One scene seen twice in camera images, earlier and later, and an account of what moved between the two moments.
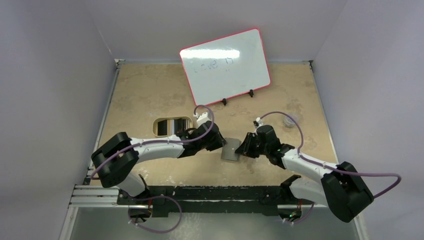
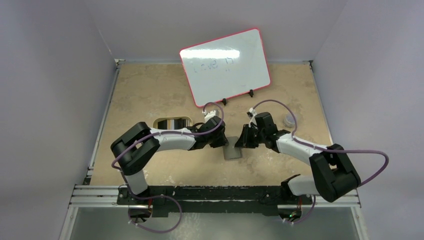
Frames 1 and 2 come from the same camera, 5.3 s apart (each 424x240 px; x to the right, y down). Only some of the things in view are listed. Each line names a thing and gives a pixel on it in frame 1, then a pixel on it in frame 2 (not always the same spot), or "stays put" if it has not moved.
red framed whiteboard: [226, 67] stays put
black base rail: [253, 199] stays put
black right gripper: [251, 145] → [247, 137]
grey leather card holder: [228, 151] stays put
